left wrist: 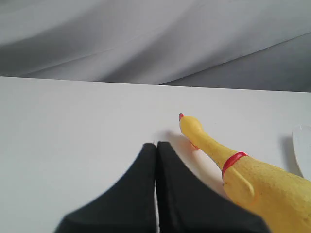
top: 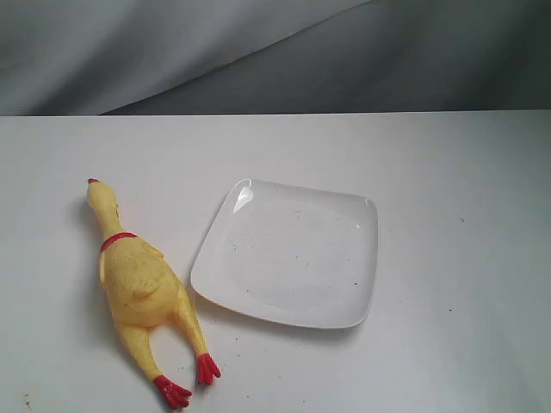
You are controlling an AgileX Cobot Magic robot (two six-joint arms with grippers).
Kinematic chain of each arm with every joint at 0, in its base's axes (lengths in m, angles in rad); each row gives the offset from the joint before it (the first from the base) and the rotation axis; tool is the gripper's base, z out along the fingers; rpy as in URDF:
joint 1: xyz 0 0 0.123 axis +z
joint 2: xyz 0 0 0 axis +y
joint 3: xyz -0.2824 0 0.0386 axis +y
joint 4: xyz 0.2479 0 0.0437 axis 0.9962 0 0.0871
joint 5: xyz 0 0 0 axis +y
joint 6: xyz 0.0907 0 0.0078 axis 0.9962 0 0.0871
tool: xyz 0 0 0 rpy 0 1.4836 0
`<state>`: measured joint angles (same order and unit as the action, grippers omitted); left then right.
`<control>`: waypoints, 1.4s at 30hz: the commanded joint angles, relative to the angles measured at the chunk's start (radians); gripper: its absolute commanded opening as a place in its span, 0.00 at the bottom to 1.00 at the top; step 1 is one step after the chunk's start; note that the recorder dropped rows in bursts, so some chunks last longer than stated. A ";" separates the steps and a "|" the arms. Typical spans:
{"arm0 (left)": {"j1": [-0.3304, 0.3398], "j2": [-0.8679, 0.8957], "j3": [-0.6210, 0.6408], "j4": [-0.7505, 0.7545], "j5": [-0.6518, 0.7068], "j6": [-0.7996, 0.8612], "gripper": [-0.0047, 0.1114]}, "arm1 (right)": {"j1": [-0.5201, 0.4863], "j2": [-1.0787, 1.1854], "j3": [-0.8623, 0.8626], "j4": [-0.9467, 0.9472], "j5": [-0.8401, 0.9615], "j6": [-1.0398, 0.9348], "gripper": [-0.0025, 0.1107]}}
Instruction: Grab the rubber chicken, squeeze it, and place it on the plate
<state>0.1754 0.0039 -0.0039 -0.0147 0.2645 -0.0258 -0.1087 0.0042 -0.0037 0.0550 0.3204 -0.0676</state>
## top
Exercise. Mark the yellow rubber chicken toy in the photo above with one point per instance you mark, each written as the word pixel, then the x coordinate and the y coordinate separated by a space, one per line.
pixel 143 292

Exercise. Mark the white square plate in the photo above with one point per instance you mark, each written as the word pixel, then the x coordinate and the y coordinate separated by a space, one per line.
pixel 290 255

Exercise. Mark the grey backdrop cloth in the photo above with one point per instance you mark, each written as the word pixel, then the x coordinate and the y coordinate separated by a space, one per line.
pixel 272 57

